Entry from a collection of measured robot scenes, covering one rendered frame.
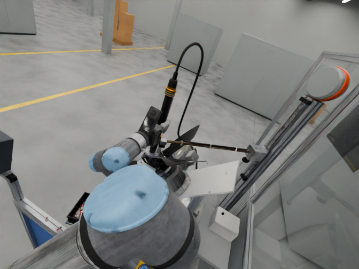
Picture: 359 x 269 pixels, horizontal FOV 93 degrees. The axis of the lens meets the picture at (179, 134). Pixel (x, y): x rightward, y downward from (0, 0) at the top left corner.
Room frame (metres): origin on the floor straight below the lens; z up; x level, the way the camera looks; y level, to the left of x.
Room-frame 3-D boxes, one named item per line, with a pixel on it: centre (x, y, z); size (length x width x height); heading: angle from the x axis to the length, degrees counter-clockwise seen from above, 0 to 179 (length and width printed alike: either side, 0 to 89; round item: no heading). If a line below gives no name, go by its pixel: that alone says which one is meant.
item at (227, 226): (0.73, -0.51, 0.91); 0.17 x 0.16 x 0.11; 78
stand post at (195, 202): (0.72, -0.26, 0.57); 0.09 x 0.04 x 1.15; 168
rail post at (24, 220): (0.42, 0.69, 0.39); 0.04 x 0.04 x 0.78; 78
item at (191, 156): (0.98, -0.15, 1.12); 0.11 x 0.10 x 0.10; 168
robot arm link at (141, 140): (0.48, 0.13, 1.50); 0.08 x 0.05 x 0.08; 78
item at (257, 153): (0.91, -0.48, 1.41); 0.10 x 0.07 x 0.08; 113
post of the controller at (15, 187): (0.42, 0.69, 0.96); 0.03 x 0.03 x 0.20; 78
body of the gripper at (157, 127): (0.55, 0.12, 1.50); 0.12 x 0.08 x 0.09; 168
